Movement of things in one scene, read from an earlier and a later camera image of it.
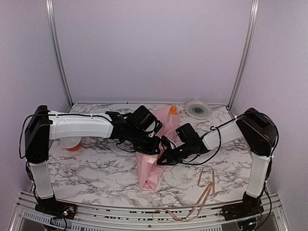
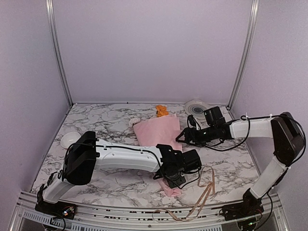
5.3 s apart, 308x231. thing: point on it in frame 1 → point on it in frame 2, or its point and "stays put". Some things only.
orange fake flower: x=173 y=110 → x=161 y=110
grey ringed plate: x=198 y=109 stays put
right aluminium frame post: x=255 y=5 stays put
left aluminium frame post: x=49 y=10 stays put
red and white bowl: x=72 y=144 stays put
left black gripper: x=152 y=149 → x=173 y=184
